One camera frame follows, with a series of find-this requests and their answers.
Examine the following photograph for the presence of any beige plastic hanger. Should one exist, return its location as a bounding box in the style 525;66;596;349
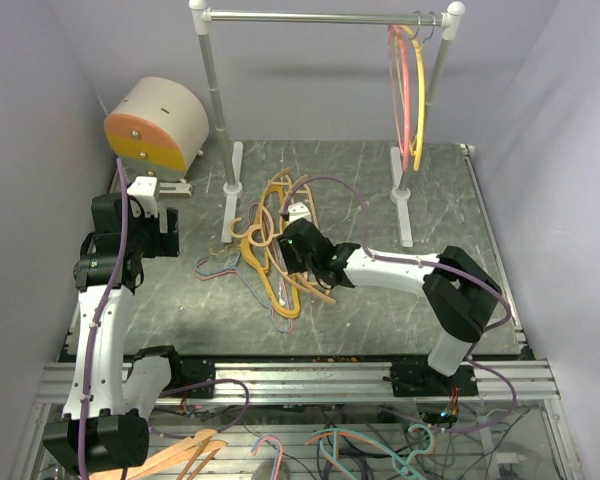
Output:
267;183;327;290
229;174;337;306

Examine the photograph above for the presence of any pink plastic hanger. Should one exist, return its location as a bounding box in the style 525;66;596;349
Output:
386;10;424;173

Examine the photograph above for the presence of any yellow plastic hanger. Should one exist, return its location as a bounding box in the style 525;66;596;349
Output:
389;12;439;173

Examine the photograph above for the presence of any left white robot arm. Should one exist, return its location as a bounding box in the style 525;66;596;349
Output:
43;188;184;479

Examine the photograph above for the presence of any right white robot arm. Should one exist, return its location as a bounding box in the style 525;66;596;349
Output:
277;219;503;396

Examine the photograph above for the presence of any white clothes rack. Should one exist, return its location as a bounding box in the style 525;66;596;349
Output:
189;1;466;248

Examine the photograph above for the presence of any beige drum with orange face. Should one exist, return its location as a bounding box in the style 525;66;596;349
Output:
104;77;209;182

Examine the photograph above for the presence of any wooden hanger under table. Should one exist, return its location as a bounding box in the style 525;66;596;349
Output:
90;429;228;479

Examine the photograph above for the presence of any pink blue hanger under table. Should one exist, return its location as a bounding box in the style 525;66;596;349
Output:
250;435;284;480

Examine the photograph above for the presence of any teal hanger under table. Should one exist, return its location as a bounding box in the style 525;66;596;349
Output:
305;424;435;479

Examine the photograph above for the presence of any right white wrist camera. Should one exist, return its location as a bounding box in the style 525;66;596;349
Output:
282;202;313;223

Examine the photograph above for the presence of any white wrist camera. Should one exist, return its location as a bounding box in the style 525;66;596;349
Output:
282;202;313;223
127;176;159;218

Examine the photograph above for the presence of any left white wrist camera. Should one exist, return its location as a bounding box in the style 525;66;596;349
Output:
127;176;159;218

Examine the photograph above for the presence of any blue wire hanger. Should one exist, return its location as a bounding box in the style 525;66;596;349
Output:
194;245;294;334

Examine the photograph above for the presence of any red wire hanger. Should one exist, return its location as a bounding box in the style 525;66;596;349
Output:
194;202;295;335

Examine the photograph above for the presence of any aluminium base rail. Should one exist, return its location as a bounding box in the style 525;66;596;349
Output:
34;361;560;405

